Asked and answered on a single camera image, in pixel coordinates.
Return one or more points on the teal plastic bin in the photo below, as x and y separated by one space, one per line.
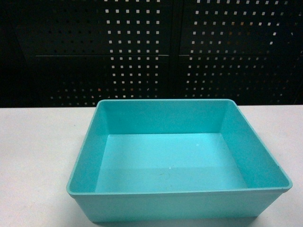
173 159

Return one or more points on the black perforated back panel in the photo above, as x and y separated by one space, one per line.
69 53

